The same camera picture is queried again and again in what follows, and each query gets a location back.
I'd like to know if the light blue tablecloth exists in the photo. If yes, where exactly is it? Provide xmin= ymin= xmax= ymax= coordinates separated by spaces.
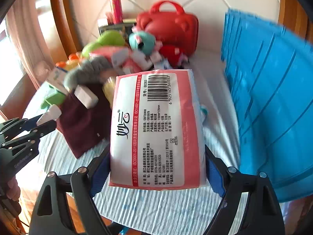
xmin=23 ymin=54 xmax=289 ymax=230

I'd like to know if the white bottle box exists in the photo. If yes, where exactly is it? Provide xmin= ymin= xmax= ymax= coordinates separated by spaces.
xmin=130 ymin=51 xmax=154 ymax=71

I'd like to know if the green plush toy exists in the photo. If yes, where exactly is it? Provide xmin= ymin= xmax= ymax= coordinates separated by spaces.
xmin=80 ymin=30 xmax=126 ymax=58

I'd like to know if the teal plush toy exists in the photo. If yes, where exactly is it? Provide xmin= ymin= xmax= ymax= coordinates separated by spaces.
xmin=128 ymin=30 xmax=157 ymax=55

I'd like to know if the yellow and pink canister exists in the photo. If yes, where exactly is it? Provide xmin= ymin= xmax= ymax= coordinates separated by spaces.
xmin=110 ymin=0 xmax=123 ymax=25

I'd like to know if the pink tissue pack white label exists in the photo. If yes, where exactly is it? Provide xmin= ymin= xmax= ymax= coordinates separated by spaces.
xmin=89 ymin=45 xmax=130 ymax=64

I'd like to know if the red hard-shell suitcase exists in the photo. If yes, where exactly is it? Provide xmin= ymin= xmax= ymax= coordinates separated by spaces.
xmin=135 ymin=0 xmax=199 ymax=55

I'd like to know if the person's left hand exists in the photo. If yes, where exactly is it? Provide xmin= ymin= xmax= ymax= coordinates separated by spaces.
xmin=6 ymin=176 xmax=22 ymax=200

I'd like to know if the pink tissue pack with barcode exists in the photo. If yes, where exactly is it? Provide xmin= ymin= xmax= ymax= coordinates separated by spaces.
xmin=108 ymin=68 xmax=209 ymax=192

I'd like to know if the orange and yellow duck toy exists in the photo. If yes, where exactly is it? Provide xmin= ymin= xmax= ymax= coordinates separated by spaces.
xmin=55 ymin=52 xmax=83 ymax=71

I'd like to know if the red plush toy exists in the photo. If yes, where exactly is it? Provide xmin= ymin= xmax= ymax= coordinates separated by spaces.
xmin=159 ymin=44 xmax=190 ymax=67

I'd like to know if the grey plush toy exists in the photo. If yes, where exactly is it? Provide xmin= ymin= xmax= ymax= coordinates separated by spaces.
xmin=63 ymin=56 xmax=126 ymax=91

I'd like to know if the black gift box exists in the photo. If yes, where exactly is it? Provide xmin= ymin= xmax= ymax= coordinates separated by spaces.
xmin=97 ymin=18 xmax=137 ymax=40

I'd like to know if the white squeeze tube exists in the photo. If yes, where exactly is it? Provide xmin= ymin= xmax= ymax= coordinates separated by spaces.
xmin=36 ymin=104 xmax=62 ymax=125

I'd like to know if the blue plastic crate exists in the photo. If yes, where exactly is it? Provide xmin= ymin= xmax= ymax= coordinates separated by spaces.
xmin=221 ymin=8 xmax=313 ymax=204

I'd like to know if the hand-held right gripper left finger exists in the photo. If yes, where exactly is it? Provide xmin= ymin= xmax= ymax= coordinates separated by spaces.
xmin=27 ymin=146 xmax=111 ymax=235

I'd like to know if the pink curtain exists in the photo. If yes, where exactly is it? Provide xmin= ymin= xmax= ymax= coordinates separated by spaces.
xmin=5 ymin=2 xmax=64 ymax=89

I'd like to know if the maroon cloth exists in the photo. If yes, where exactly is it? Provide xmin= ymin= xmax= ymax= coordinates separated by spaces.
xmin=57 ymin=83 xmax=113 ymax=160

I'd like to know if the white soap box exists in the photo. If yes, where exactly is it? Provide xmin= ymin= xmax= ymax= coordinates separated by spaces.
xmin=74 ymin=85 xmax=99 ymax=109

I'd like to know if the white and blue medicine box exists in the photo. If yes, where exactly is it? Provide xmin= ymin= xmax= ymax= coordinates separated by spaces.
xmin=45 ymin=67 xmax=69 ymax=95

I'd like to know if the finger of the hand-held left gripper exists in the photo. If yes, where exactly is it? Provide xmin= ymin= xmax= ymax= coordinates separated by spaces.
xmin=2 ymin=119 xmax=58 ymax=157
xmin=0 ymin=117 xmax=42 ymax=140

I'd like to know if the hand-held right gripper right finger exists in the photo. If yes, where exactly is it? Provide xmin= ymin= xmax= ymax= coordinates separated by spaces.
xmin=202 ymin=144 xmax=286 ymax=235

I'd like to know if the yellow packet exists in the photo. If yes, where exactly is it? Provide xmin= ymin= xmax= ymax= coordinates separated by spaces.
xmin=102 ymin=77 xmax=117 ymax=108

